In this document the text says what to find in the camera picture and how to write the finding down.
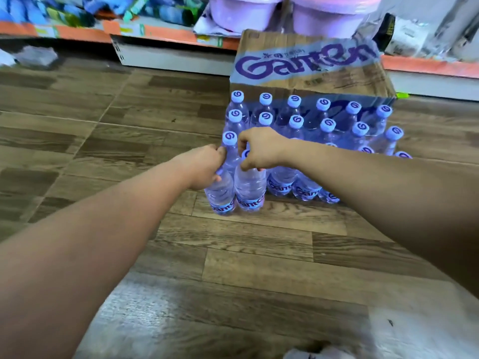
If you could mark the clear plastic lid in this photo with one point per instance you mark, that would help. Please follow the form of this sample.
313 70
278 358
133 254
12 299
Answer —
35 56

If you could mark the pile of water bottles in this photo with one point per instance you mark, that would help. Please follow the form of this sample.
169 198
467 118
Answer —
284 183

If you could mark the small purple plastic basin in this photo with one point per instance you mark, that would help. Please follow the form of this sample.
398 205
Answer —
239 14

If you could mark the person's left forearm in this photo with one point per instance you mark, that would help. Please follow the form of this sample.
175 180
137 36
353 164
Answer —
86 257

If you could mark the person's right hand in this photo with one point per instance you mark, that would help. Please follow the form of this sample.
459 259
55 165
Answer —
267 149

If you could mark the yellow green bottle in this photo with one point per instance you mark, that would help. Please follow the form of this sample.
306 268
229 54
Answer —
61 17

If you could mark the green white slim box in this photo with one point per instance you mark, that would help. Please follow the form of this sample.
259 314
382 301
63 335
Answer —
134 7

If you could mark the price label green arrow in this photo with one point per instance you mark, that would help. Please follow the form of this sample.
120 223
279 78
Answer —
131 30
46 32

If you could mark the brown carton purple print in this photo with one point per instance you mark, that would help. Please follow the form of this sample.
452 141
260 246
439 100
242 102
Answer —
336 80

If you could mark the small white yellow price label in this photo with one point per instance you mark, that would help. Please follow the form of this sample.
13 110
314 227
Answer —
209 41

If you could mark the blue bottle dark cap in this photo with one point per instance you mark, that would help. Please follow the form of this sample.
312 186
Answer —
84 18

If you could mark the white plastic sheet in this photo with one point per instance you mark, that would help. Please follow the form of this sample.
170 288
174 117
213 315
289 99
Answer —
5 57

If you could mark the pile of blue tubes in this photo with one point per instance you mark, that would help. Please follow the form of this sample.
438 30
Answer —
18 11

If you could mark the small green scrap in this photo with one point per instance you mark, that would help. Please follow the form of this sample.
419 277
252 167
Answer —
402 95

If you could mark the white orange-edged store shelf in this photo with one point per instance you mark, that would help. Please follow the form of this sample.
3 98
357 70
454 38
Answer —
168 57

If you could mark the pink plastic basin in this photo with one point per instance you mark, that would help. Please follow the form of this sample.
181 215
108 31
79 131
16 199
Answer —
336 3

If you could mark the person's left hand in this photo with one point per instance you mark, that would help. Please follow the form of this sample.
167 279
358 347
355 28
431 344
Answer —
200 168

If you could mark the dark bottle blue label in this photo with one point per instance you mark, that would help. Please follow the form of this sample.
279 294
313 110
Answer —
172 14

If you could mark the large purple plastic basin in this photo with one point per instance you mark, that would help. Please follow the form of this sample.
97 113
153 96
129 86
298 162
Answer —
325 26

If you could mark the black white packet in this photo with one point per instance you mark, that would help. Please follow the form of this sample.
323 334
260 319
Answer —
404 37

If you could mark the person's white shoe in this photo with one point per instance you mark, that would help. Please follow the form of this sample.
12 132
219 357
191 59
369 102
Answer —
329 353

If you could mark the person's right forearm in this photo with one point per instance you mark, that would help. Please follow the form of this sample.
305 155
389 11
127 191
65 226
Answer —
404 205

